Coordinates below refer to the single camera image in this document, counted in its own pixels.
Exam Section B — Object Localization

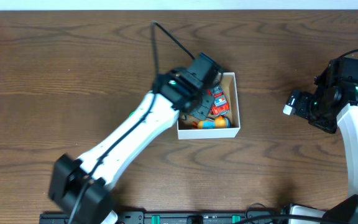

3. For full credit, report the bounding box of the orange and blue toy figure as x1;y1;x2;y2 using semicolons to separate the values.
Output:
192;116;231;129

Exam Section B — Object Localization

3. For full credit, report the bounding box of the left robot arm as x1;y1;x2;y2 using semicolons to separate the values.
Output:
48;53;221;223

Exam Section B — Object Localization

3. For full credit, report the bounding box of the white cardboard box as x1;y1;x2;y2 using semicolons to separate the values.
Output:
177;72;241;139

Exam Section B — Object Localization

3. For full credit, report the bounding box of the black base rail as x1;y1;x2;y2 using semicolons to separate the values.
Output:
39;210;288;224

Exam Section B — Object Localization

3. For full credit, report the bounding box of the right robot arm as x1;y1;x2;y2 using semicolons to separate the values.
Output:
283;57;358;223

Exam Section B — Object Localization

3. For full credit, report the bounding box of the red toy fire truck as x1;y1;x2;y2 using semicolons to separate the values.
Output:
207;85;230;117

